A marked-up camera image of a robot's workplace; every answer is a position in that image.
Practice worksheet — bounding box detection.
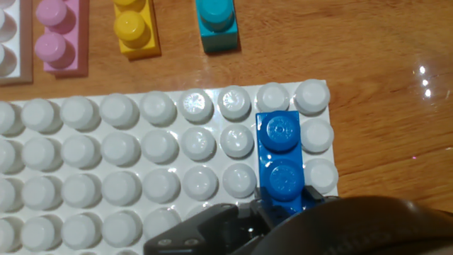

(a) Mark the teal four-stud Mega Blok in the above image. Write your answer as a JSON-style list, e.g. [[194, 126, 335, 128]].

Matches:
[[194, 0, 240, 55]]

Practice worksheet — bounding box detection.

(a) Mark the white four-stud Mega Blok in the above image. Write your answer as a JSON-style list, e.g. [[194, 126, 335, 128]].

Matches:
[[0, 0, 34, 86]]

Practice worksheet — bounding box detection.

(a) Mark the pink four-stud Mega Blok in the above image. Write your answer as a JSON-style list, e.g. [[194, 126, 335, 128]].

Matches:
[[34, 0, 90, 79]]

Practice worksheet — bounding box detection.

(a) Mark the yellow four-stud Mega Blok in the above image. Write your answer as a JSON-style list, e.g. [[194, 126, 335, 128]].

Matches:
[[112, 0, 162, 60]]

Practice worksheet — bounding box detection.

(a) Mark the white studded baseplate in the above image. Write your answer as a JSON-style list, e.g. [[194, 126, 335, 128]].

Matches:
[[0, 78, 340, 255]]

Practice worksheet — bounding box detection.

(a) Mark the glossy wooden board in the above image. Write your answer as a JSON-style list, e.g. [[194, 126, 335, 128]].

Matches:
[[0, 0, 453, 213]]

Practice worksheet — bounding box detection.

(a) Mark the blue long Mega Blok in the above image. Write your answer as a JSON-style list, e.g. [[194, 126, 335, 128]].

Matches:
[[255, 110, 306, 217]]

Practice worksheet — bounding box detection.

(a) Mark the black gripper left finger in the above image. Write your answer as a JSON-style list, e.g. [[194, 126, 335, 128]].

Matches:
[[143, 187, 275, 255]]

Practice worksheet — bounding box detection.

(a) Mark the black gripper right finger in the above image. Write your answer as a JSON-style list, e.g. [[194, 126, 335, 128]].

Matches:
[[300, 184, 326, 210]]

